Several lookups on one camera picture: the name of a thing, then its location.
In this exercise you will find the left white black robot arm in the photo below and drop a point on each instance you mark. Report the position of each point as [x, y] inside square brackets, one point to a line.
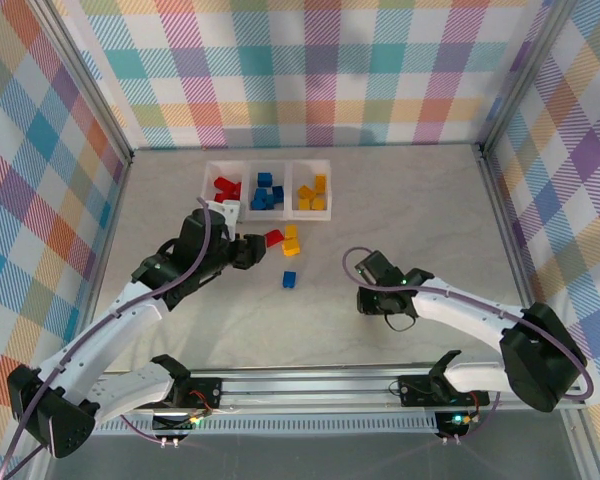
[105, 325]

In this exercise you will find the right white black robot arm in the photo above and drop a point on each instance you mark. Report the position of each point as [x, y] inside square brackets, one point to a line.
[460, 307]

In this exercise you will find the red sloped lego brick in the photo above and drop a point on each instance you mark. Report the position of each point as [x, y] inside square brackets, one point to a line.
[274, 238]

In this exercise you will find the white bin for blue bricks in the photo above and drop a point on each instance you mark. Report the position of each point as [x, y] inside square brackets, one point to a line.
[267, 216]

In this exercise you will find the white bin for yellow bricks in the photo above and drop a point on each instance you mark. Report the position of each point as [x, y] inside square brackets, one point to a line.
[310, 216]

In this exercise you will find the white bin for red bricks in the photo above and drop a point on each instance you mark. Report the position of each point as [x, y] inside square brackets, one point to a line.
[210, 172]

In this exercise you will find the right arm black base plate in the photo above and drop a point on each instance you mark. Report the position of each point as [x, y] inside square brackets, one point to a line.
[415, 390]

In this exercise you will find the left aluminium floor rail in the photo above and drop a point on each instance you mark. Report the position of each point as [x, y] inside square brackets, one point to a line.
[117, 192]

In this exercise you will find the aluminium floor rail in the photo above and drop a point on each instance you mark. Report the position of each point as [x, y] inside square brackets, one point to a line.
[117, 192]
[497, 205]

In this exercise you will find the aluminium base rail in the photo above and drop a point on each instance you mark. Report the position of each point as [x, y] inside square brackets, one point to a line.
[305, 392]

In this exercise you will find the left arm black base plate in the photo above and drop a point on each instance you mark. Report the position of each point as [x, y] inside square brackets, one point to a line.
[205, 392]

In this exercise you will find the right aluminium floor rail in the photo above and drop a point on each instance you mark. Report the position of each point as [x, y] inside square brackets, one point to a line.
[497, 205]

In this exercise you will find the left aluminium frame post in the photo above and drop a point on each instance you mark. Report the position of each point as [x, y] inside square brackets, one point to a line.
[87, 85]

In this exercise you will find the aluminium frame post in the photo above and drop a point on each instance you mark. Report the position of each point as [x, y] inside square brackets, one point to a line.
[87, 85]
[525, 75]

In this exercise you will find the right aluminium frame post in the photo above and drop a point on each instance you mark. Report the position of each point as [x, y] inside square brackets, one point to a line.
[525, 75]

